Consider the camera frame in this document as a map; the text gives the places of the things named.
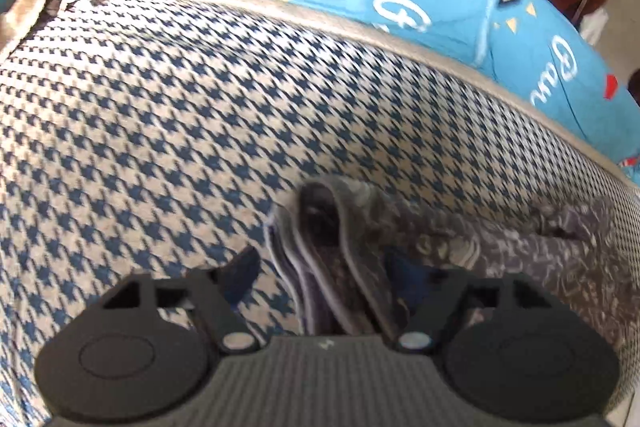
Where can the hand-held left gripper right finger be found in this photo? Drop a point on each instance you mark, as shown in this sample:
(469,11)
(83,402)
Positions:
(407,282)

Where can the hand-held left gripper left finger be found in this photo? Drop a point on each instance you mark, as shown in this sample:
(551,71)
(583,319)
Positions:
(242,267)

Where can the grey doodle print fleece jacket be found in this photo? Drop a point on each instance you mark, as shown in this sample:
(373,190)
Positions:
(500,252)

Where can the houndstooth sofa seat cushion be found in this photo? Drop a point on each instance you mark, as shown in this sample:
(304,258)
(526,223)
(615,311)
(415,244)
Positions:
(175,117)

